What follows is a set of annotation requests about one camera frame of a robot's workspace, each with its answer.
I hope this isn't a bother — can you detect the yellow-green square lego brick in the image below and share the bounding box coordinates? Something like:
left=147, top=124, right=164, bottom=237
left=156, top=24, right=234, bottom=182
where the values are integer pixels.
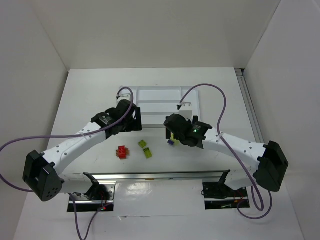
left=138, top=140, right=147, bottom=149

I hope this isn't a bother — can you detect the purple lego brick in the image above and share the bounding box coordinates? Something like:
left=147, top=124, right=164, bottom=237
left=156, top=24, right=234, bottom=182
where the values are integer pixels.
left=167, top=139, right=175, bottom=146

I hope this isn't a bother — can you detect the orange lego plate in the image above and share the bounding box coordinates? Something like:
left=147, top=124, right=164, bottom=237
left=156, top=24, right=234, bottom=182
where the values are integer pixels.
left=116, top=146, right=130, bottom=159

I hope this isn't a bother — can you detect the yellow-green long lego brick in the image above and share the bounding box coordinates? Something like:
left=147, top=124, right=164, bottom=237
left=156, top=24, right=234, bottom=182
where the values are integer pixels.
left=143, top=147, right=153, bottom=159

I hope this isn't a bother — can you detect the pale yellow lego brick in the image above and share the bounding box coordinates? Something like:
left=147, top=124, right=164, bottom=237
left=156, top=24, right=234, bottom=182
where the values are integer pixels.
left=170, top=133, right=180, bottom=146

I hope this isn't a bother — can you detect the red lego brick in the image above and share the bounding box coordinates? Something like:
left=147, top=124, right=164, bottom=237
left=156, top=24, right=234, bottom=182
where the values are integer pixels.
left=117, top=145, right=127, bottom=160

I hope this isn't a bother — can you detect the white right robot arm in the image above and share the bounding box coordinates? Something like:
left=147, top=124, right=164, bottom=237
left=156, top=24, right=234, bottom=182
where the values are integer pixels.
left=164, top=114, right=289, bottom=192

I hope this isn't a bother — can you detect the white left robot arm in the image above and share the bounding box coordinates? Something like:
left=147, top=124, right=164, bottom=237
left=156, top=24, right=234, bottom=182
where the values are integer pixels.
left=22, top=99, right=142, bottom=202

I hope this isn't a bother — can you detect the white divided sorting tray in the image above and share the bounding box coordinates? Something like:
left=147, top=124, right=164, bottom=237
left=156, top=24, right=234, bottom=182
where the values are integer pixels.
left=120, top=86, right=191, bottom=129

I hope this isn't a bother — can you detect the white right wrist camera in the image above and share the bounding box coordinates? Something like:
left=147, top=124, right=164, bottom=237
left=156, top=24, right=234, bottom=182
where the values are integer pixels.
left=177, top=102, right=193, bottom=121

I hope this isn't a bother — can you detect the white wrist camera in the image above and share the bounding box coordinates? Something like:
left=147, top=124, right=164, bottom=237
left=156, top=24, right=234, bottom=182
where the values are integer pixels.
left=116, top=93, right=131, bottom=101
left=177, top=102, right=193, bottom=121

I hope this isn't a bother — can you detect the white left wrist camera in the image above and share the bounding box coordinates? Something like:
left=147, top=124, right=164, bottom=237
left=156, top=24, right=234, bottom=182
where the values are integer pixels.
left=116, top=93, right=131, bottom=101

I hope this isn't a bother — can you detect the aluminium front rail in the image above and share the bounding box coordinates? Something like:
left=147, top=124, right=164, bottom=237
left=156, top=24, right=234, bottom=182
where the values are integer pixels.
left=91, top=171, right=224, bottom=181

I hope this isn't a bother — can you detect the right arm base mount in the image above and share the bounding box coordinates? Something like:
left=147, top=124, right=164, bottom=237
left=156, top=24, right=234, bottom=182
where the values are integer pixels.
left=201, top=182, right=250, bottom=210

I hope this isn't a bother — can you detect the aluminium side rail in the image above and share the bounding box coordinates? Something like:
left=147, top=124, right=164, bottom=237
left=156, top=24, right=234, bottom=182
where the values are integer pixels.
left=234, top=68, right=265, bottom=143

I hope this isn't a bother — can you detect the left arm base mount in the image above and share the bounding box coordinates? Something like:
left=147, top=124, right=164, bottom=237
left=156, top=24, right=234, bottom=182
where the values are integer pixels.
left=72, top=182, right=116, bottom=213

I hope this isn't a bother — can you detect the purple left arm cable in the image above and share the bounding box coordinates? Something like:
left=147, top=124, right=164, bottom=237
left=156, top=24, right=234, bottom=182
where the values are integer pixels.
left=0, top=86, right=135, bottom=193

